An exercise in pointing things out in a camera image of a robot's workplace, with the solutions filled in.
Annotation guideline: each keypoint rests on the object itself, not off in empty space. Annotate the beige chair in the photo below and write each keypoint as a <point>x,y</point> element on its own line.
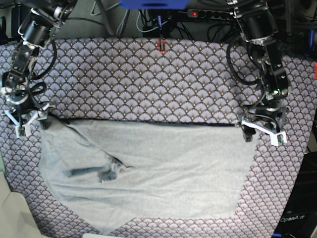
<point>16,220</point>

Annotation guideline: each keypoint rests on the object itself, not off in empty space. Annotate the black OpenArm box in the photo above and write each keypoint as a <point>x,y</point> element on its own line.
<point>299,219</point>

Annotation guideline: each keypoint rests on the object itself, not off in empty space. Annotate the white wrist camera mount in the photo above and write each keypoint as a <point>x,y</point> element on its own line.
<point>22,123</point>
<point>276,138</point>

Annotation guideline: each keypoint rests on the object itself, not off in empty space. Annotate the light grey T-shirt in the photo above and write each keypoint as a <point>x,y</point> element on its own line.
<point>110,172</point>

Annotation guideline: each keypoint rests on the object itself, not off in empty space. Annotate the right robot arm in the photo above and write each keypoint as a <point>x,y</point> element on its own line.
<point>37,32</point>

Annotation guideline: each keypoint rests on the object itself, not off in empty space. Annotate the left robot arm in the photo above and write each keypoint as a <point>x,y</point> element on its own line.
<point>258,27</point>

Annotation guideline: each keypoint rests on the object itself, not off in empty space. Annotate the black power strip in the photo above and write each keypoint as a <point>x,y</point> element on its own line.
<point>200,14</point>

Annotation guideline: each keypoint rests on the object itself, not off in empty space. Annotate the blue post right edge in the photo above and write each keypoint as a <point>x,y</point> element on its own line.
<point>310,43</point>

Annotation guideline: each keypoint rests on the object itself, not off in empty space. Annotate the blue camera mount bracket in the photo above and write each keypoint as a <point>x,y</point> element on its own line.
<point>154,4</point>

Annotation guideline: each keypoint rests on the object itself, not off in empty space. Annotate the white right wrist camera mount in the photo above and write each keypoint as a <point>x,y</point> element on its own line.
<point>22,123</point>

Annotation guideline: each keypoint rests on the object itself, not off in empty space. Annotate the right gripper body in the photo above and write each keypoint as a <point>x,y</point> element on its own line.
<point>24,100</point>

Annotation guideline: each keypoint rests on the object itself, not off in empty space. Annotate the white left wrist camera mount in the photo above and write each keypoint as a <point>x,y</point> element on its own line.
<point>276,138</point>

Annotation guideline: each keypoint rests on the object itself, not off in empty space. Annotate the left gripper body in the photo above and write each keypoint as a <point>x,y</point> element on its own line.
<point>272,114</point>

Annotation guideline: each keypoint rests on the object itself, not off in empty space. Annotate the red table clamp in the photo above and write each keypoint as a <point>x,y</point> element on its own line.
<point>161,45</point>

